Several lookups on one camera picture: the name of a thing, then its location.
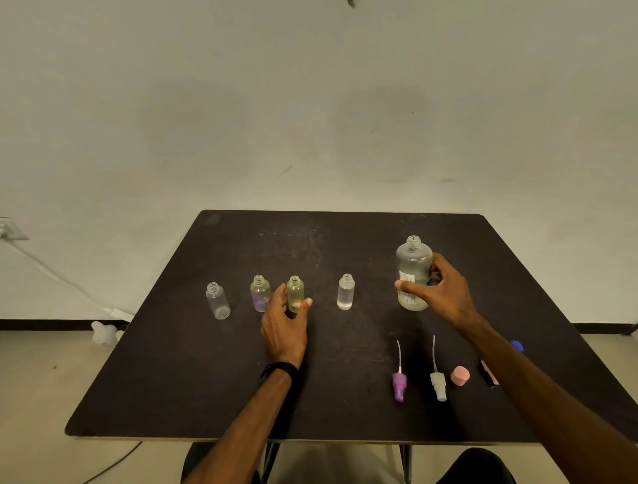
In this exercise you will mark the black wristband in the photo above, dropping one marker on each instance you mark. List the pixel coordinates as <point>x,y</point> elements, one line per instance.
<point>281,369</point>

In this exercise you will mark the white plastic floor object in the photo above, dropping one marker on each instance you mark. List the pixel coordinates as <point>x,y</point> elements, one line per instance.
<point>104,334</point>

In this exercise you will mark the large clear plastic bottle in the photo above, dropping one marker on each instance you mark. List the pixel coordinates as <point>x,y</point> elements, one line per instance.
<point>412,262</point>

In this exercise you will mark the person's right hand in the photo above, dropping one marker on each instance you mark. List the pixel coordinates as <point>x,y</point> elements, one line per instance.
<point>448,299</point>

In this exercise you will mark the white spray cap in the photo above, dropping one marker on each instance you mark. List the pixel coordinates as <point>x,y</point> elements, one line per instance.
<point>438,385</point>

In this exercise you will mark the person's right leg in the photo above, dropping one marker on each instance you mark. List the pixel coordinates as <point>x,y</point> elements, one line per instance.
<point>478,468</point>

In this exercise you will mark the small yellow bottle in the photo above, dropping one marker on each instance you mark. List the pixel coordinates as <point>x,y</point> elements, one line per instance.
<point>295,294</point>

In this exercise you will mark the black table leg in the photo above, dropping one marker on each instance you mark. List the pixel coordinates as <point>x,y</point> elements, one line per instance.
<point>270,463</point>
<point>406,466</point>

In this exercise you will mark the pink round cap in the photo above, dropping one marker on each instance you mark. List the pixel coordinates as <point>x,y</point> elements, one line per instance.
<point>460,376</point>

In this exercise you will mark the person's right forearm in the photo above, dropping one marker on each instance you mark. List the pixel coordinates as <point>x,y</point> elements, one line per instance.
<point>558,409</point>

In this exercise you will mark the person's left forearm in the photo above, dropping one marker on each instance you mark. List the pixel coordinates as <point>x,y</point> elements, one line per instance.
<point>244,434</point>

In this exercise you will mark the small clear bottle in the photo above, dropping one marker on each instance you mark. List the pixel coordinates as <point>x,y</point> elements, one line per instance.
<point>346,294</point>
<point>219,304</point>

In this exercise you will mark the pink spray cap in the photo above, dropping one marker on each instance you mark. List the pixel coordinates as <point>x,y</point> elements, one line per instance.
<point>489,373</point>

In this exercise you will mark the purple spray cap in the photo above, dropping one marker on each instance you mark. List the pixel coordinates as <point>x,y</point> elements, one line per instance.
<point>399,386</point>

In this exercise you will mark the small purple-tinted bottle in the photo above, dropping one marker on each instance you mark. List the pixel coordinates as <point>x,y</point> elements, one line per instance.
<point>260,296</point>

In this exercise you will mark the blue bottle cap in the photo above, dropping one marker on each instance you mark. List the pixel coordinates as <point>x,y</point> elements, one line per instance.
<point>517,345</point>

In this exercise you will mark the person's left hand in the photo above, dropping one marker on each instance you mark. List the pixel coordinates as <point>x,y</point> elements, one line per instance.
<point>284,334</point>

